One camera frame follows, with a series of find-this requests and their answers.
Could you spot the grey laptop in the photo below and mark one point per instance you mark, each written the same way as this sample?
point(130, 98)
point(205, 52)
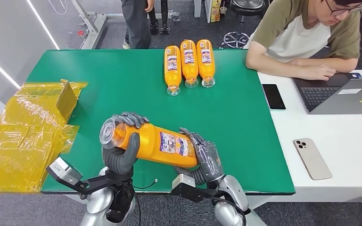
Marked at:
point(346, 96)

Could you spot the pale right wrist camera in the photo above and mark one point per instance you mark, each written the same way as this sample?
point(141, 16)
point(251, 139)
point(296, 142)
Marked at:
point(183, 181)

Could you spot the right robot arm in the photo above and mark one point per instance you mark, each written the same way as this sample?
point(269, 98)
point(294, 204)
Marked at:
point(231, 199)

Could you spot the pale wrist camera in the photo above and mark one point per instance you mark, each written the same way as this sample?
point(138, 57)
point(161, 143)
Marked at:
point(183, 181)
point(64, 170)

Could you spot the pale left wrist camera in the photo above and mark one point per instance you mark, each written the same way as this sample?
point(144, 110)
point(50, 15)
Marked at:
point(64, 170)

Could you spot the beige smartphone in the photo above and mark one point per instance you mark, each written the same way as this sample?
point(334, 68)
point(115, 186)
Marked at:
point(312, 159)

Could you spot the clear drink cup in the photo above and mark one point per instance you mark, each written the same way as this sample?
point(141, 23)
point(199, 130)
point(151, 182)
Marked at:
point(222, 11)

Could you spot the green table mat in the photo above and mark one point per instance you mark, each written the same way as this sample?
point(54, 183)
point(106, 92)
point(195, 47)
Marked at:
point(121, 87)

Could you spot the orange bottle with label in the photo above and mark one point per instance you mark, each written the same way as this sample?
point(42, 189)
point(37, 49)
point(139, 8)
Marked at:
point(172, 67)
point(205, 60)
point(189, 60)
point(156, 143)

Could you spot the yellow snack box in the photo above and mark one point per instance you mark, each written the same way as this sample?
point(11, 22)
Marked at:
point(215, 11)

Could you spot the black round stool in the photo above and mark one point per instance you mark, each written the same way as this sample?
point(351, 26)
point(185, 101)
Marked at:
point(246, 6)

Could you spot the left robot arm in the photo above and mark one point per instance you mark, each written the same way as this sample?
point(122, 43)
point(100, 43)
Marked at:
point(118, 162)

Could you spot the white wall light strip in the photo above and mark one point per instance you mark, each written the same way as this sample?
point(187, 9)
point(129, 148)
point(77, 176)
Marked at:
point(0, 67)
point(43, 25)

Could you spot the grey metal stand frame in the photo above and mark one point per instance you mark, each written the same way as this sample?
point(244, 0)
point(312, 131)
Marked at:
point(92, 25)

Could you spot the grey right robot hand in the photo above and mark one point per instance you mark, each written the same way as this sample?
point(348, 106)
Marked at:
point(209, 159)

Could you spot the small red object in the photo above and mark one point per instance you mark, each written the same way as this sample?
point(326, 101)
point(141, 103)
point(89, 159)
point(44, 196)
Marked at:
point(80, 32)

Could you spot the black smartphone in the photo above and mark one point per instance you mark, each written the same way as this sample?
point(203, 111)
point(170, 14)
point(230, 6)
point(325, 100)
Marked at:
point(274, 96)

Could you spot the yellow plastic wrapped cardboard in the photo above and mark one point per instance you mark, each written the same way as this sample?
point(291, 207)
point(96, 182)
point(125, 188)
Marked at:
point(28, 134)

